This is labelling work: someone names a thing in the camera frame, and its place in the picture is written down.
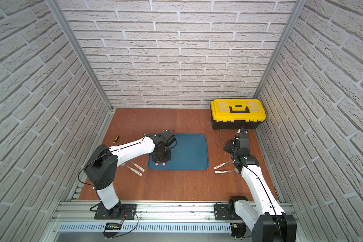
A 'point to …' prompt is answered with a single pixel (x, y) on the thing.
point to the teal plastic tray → (190, 153)
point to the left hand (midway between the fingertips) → (164, 156)
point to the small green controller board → (113, 226)
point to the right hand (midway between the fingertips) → (232, 142)
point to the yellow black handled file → (116, 139)
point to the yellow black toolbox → (233, 114)
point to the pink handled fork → (157, 164)
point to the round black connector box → (238, 230)
